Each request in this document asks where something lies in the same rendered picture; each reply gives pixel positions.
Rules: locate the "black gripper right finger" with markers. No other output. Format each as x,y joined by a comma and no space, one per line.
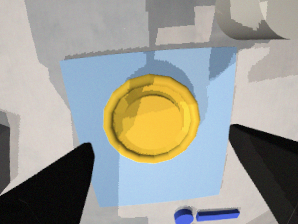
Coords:
272,164

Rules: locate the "light blue flat mat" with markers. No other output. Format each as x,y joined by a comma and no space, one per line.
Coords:
209,73

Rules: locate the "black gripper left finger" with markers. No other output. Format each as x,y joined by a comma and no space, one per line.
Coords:
56,195

